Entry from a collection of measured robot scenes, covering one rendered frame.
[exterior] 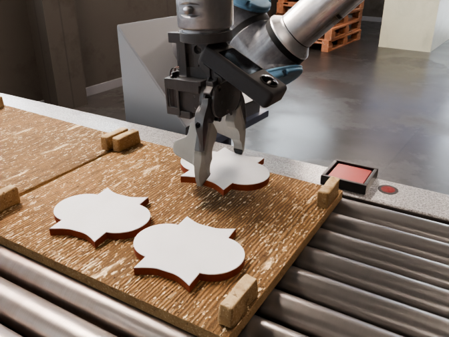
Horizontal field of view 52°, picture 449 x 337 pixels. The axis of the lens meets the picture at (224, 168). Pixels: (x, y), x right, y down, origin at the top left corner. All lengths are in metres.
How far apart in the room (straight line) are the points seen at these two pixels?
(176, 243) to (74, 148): 0.39
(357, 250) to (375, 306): 0.11
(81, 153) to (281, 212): 0.40
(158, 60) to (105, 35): 3.58
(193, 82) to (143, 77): 0.48
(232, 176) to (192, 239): 0.13
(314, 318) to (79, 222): 0.32
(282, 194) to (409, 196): 0.21
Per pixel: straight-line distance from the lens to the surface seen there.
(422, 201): 0.79
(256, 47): 1.01
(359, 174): 0.81
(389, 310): 0.56
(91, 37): 4.58
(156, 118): 1.11
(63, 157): 0.87
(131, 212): 0.65
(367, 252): 0.64
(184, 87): 0.65
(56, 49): 4.09
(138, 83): 1.13
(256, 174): 0.67
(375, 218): 0.72
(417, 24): 6.90
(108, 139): 0.87
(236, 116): 0.69
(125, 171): 0.79
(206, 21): 0.61
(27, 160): 0.89
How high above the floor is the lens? 1.27
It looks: 26 degrees down
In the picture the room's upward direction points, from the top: straight up
